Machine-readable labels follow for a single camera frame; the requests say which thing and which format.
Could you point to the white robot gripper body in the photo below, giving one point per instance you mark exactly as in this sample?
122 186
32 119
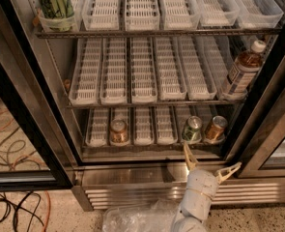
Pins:
202 182

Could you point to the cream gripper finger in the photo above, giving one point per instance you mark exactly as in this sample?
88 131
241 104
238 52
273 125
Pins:
190 160
225 173

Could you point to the orange can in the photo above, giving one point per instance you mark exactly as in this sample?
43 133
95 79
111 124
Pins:
215 129
118 131

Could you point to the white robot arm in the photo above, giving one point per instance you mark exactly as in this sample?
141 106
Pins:
194 204

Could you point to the shelf tray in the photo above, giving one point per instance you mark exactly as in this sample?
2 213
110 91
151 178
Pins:
169 73
217 53
218 13
166 132
143 127
120 113
113 89
86 77
206 113
100 15
198 78
63 25
141 15
96 134
183 113
179 14
143 78
258 13

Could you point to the right glass fridge door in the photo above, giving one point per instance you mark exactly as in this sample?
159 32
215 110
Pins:
270 134

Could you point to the glass fridge door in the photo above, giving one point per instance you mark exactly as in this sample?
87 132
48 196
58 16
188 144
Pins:
270 134
31 89

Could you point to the stainless fridge cabinet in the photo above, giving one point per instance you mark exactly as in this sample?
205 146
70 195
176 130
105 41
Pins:
109 176

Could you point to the left glass fridge door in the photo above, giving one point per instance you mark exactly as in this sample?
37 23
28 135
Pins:
31 89

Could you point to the green tall can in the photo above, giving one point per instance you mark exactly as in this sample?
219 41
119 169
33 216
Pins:
57 9

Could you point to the clear plastic bin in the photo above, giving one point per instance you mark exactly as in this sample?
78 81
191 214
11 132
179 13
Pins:
149 217

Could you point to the brown tea bottle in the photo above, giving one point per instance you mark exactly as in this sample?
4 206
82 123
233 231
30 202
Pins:
244 69

